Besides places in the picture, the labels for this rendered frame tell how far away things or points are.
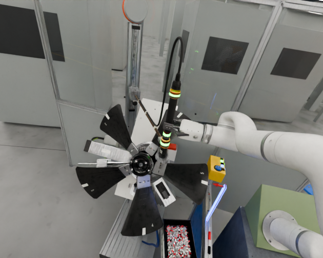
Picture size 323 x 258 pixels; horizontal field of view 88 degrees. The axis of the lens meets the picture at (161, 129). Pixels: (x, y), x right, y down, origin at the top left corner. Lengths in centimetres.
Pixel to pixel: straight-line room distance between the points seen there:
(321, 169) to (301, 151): 4
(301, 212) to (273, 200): 16
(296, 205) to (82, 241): 175
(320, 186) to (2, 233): 232
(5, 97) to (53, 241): 228
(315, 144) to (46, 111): 322
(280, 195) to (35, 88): 313
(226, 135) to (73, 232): 177
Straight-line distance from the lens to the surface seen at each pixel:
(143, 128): 117
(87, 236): 205
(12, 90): 339
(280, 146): 49
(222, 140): 72
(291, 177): 202
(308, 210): 128
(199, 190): 90
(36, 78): 309
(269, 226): 116
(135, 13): 128
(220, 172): 120
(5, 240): 229
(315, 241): 98
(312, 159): 46
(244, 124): 65
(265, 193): 114
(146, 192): 96
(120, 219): 200
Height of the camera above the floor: 185
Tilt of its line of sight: 33 degrees down
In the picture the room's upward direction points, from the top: 10 degrees clockwise
